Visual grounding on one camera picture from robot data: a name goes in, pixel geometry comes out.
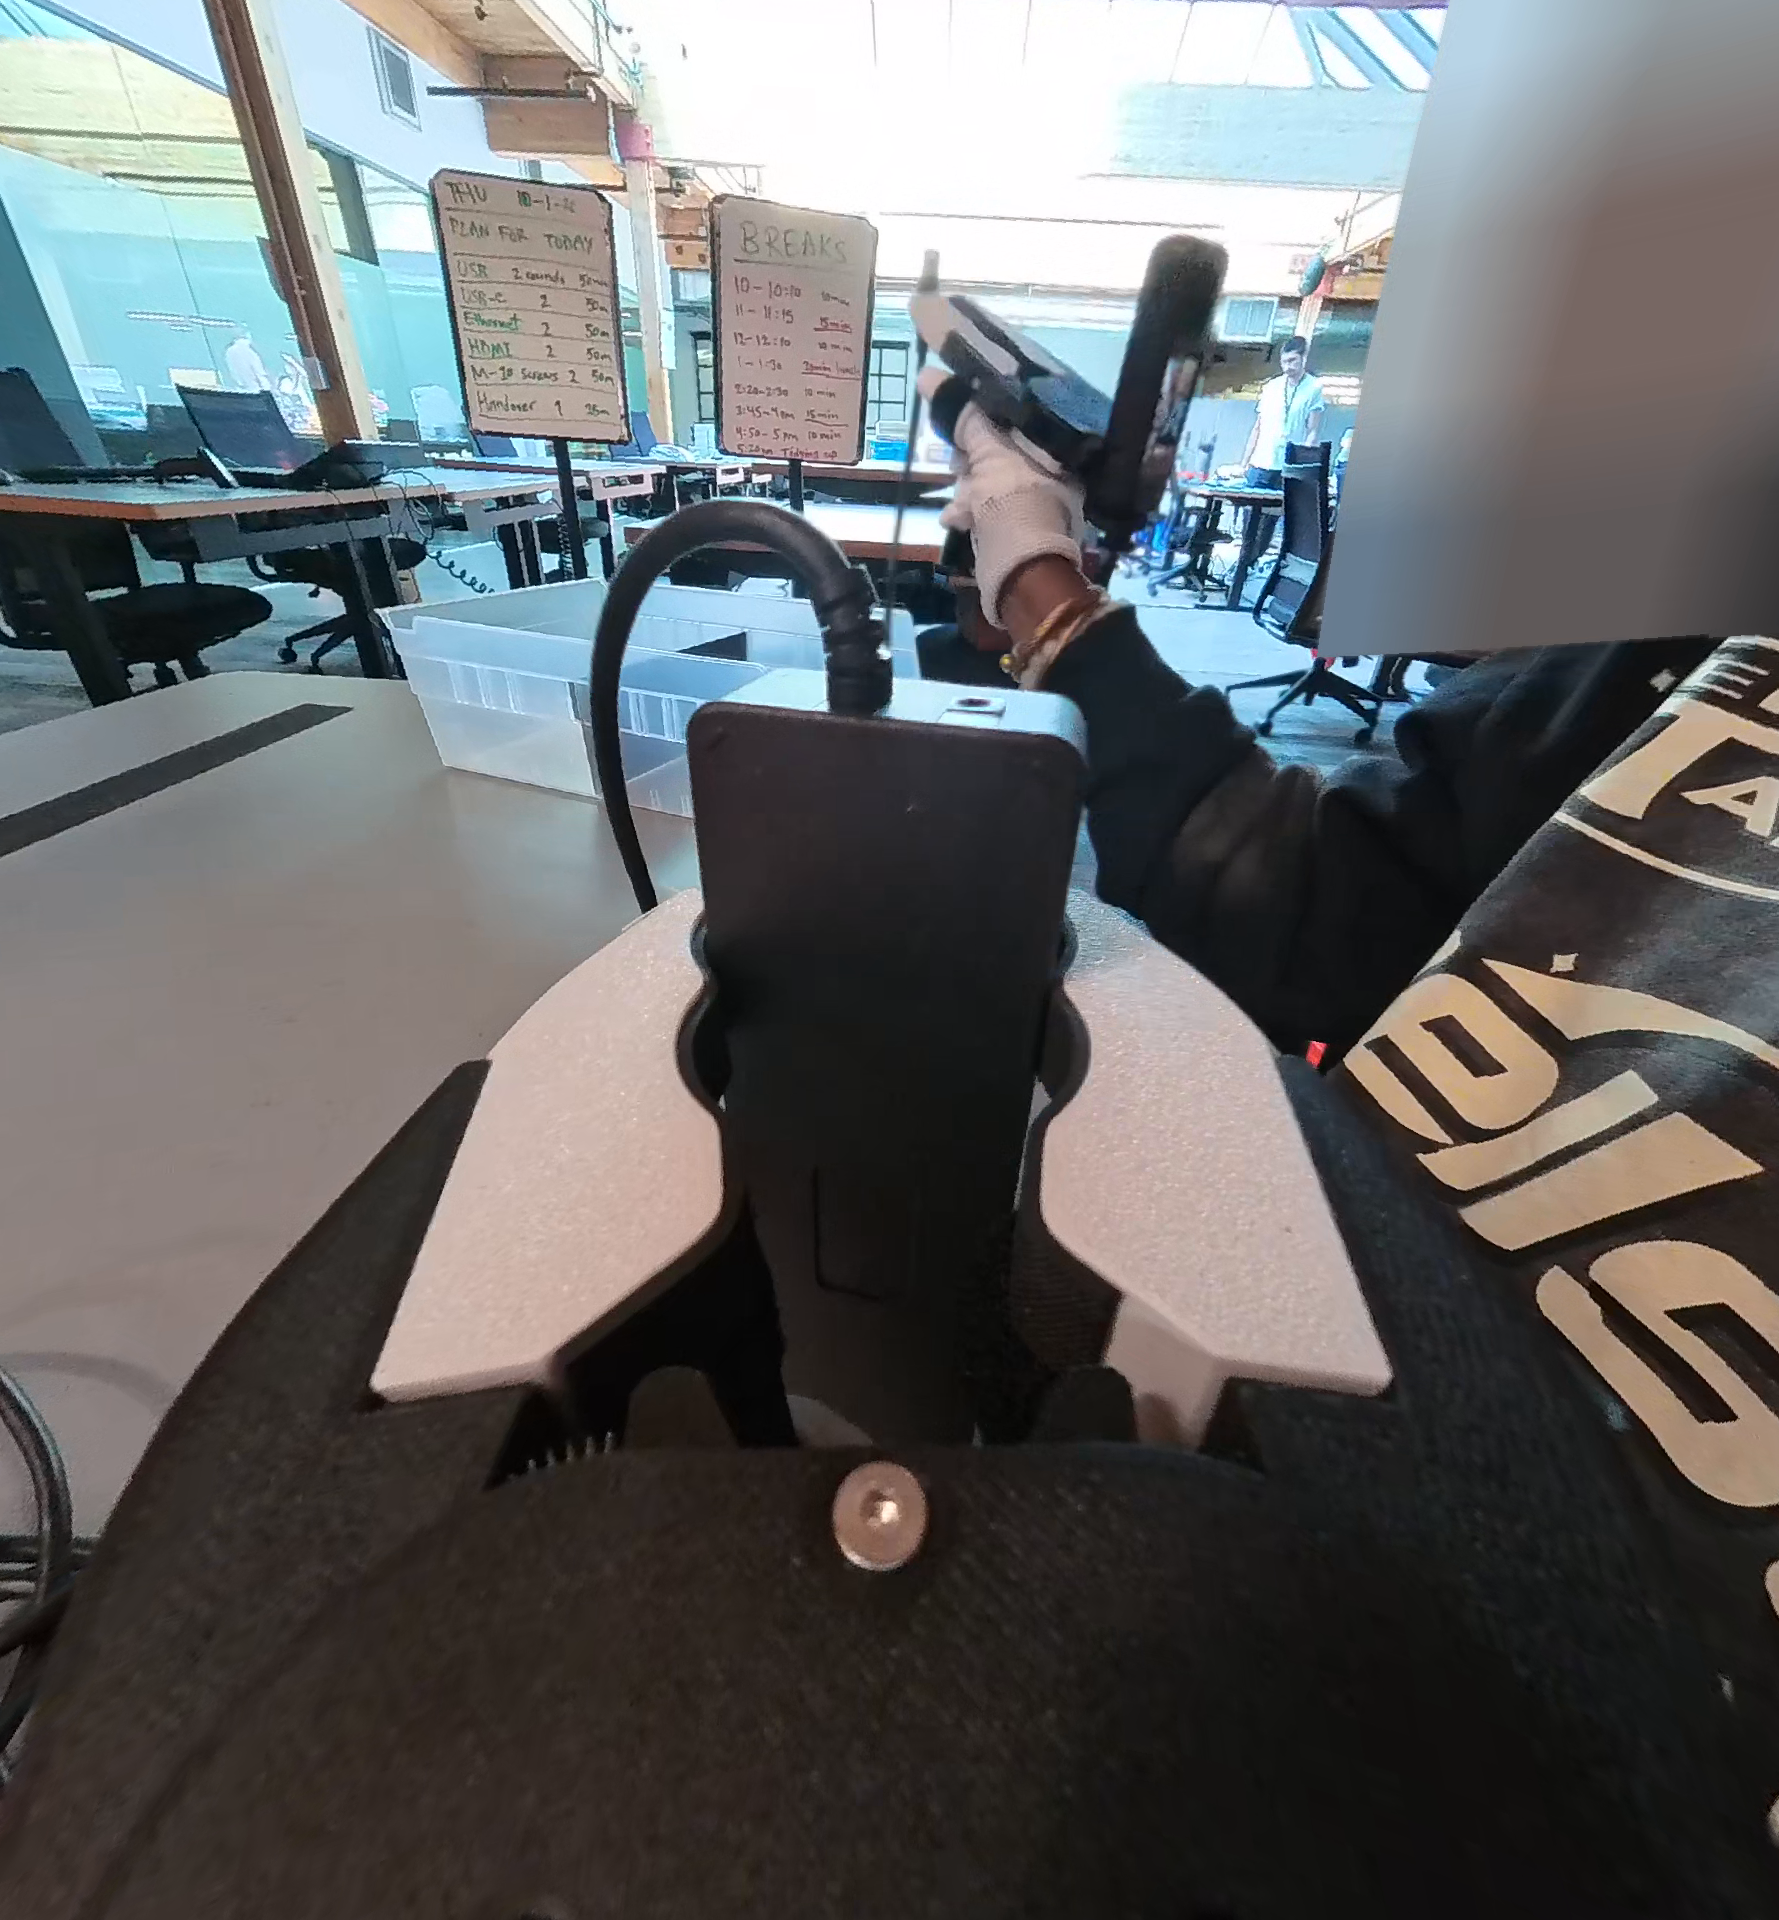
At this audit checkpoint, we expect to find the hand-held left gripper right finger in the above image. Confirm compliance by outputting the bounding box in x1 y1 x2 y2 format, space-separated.
1035 889 1394 1451

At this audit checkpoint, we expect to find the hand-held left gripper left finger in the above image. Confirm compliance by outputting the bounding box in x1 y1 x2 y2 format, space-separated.
374 889 724 1404

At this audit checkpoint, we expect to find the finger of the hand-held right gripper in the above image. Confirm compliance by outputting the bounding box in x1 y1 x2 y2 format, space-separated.
906 292 1068 382

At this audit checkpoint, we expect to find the black usb hub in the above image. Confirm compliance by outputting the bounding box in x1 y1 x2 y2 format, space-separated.
686 671 1094 1451

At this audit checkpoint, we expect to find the clear plastic bin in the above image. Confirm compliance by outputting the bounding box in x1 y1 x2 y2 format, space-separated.
378 578 969 826

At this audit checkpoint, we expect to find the person's right forearm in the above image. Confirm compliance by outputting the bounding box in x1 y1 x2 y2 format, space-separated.
1001 561 1719 1060

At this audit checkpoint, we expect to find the person's right hand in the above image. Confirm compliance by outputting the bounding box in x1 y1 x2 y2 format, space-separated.
920 368 1094 632

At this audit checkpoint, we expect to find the whiteboard on stand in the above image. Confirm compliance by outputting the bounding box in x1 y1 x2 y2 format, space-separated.
428 166 632 578
707 191 884 513

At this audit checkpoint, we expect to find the wooden office desk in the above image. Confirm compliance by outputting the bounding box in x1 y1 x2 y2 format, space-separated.
428 450 969 590
0 470 451 702

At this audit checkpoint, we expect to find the wooden post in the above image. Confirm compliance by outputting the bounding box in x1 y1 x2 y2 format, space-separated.
202 0 382 446

